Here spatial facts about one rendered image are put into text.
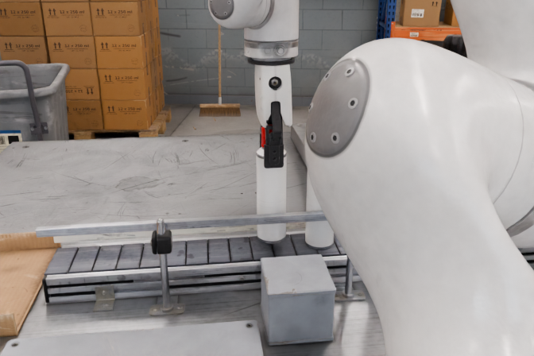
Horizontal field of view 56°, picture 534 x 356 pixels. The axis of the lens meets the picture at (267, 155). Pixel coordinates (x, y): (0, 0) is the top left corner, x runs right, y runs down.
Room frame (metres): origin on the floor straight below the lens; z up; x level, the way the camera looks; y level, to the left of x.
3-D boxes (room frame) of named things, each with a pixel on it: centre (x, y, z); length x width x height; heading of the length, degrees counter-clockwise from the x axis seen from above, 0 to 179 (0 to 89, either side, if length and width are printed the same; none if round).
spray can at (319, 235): (0.81, -0.10, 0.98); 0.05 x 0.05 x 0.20
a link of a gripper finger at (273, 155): (0.76, -0.01, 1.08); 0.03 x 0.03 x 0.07; 7
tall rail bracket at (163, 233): (0.71, 0.17, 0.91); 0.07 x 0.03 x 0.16; 7
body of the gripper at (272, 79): (0.80, -0.01, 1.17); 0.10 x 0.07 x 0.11; 7
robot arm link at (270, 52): (0.80, -0.01, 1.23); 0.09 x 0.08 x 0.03; 7
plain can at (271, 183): (0.80, -0.01, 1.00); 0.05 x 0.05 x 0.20
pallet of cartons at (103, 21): (4.34, 1.52, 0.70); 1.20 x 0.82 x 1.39; 91
